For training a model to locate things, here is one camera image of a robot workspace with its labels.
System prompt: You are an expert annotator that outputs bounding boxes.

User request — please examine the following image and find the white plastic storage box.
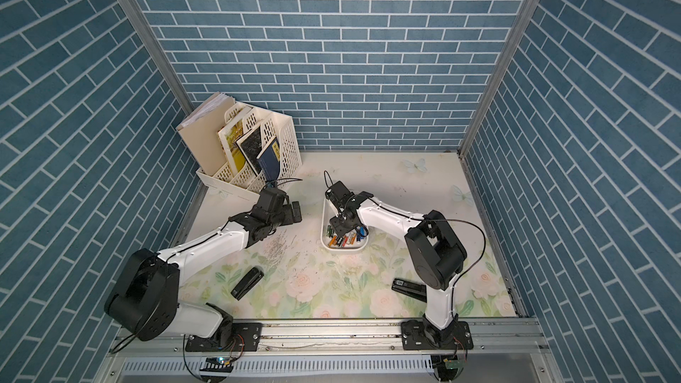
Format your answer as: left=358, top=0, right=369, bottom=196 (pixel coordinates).
left=320, top=200, right=370, bottom=254

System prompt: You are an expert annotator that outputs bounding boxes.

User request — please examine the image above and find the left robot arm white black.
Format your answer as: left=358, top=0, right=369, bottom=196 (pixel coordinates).
left=104, top=187, right=303, bottom=349

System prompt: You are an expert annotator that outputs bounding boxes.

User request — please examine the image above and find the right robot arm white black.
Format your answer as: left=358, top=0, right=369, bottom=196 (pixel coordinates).
left=325, top=181, right=467, bottom=332

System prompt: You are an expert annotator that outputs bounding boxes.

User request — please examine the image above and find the dark blue book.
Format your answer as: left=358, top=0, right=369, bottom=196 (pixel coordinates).
left=256, top=137, right=281, bottom=182

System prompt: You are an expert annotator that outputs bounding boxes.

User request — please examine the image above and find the black stapler left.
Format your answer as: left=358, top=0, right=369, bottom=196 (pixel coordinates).
left=231, top=267, right=264, bottom=301

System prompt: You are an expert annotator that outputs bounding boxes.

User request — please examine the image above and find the black stapler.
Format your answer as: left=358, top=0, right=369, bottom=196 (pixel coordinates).
left=391, top=278, right=427, bottom=302
left=231, top=267, right=264, bottom=301

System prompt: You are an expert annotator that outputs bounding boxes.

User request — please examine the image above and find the black cover book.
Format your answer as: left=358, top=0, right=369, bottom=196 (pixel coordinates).
left=237, top=122, right=262, bottom=176

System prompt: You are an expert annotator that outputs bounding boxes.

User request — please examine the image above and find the white perforated file organizer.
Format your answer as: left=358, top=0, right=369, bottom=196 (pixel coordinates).
left=178, top=92, right=303, bottom=200

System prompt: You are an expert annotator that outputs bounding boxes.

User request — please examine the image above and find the yellow cover book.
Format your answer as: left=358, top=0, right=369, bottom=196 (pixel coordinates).
left=217, top=104, right=252, bottom=176

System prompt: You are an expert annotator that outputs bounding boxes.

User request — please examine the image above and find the beige paper folder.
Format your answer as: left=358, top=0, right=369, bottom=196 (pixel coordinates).
left=177, top=92, right=235, bottom=176

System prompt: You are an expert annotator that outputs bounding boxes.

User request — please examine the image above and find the black stapler right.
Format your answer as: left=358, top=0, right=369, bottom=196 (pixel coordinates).
left=391, top=278, right=427, bottom=302

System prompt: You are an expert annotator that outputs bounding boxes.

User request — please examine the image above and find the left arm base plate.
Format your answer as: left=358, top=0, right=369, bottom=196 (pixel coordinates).
left=184, top=322, right=262, bottom=354

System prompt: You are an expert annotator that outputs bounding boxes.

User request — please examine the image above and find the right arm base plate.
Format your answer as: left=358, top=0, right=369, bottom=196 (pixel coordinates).
left=400, top=317, right=474, bottom=350

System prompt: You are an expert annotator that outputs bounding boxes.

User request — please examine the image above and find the white vented cable duct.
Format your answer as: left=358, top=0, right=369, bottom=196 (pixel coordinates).
left=122, top=355, right=433, bottom=378

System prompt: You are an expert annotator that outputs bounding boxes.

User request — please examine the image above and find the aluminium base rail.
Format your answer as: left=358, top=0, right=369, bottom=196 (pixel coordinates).
left=95, top=317, right=562, bottom=382

